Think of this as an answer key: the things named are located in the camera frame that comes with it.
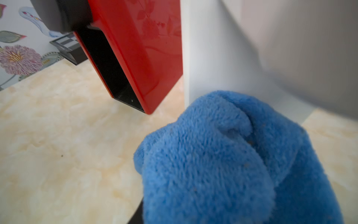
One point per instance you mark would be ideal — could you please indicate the black folding chessboard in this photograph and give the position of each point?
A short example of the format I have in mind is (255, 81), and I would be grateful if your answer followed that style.
(70, 48)

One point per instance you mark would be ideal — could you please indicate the blue microfibre cloth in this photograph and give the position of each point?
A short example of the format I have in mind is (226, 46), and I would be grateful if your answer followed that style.
(232, 159)

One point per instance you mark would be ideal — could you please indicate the white coffee machine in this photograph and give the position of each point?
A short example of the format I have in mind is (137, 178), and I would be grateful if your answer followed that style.
(293, 55)

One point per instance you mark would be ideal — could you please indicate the red Nespresso coffee machine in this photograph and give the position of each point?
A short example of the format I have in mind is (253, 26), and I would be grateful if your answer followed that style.
(134, 46)

